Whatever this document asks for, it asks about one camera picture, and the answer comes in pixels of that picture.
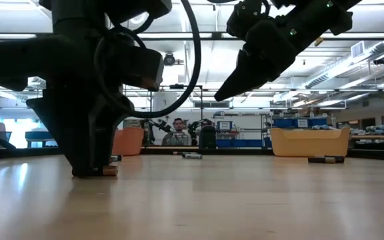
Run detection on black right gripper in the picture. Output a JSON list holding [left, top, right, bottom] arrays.
[[214, 20, 298, 101]]

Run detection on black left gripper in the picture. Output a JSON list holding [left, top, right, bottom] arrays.
[[0, 33, 135, 177]]

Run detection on copper-top black battery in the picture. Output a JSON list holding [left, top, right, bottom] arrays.
[[307, 155, 337, 165], [102, 165, 119, 177]]

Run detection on black Duracell battery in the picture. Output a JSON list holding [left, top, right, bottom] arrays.
[[323, 154, 345, 164]]

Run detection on orange plastic bin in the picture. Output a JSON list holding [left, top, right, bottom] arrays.
[[111, 126, 145, 157]]

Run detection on white sign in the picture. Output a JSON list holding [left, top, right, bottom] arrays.
[[216, 120, 233, 131]]

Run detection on black overhead light bar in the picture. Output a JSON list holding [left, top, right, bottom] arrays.
[[0, 31, 384, 42]]

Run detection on blue table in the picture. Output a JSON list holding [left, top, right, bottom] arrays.
[[24, 130, 59, 148]]

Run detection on blue shelf bins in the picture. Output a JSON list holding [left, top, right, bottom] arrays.
[[271, 118, 329, 129]]

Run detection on blue floor bins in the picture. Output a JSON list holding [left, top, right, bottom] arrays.
[[216, 139, 263, 149]]

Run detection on black chair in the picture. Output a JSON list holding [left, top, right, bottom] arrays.
[[198, 125, 217, 150]]

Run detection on white cylinder tank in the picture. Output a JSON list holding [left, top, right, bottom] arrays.
[[152, 91, 179, 114]]

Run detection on person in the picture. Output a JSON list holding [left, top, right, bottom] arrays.
[[161, 117, 191, 147]]

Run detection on yellow plastic bin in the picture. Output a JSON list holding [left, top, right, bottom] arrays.
[[269, 127, 351, 158]]

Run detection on white air vent grille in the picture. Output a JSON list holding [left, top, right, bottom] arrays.
[[350, 40, 367, 59]]

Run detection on wooden workbench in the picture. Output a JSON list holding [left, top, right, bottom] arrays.
[[350, 134, 384, 141]]

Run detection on blue-grey fabric rolls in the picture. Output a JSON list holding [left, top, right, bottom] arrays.
[[365, 125, 384, 136]]

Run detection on thin black gantry frame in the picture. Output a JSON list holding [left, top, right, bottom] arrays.
[[123, 83, 204, 147]]

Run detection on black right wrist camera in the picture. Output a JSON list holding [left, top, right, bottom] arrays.
[[227, 0, 273, 39]]

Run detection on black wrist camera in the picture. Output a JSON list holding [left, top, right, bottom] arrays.
[[130, 46, 165, 93], [227, 0, 273, 39]]

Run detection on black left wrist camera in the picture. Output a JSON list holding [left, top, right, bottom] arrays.
[[130, 46, 165, 93]]

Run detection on white ventilation duct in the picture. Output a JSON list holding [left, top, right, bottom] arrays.
[[303, 39, 384, 90]]

